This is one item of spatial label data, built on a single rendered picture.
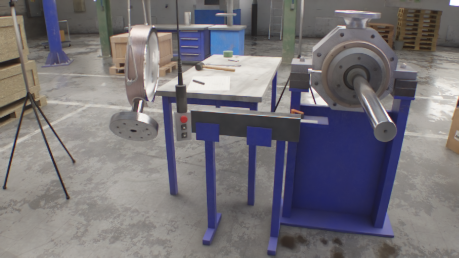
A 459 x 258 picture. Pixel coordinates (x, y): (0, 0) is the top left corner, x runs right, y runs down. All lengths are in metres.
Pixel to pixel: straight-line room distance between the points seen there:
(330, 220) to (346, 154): 0.49
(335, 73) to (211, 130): 0.76
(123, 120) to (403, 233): 1.98
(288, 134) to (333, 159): 0.59
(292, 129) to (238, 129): 0.30
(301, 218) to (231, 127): 0.93
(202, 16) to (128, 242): 10.99
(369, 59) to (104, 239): 1.97
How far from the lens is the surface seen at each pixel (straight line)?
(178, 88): 1.35
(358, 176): 2.42
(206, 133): 1.92
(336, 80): 1.86
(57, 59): 9.08
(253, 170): 2.41
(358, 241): 2.38
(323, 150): 2.31
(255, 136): 1.85
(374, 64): 1.87
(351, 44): 1.88
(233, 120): 1.85
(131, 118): 1.32
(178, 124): 1.40
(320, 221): 2.45
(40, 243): 2.53
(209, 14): 12.58
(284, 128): 1.82
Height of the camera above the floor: 1.48
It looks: 22 degrees down
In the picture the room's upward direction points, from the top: straight up
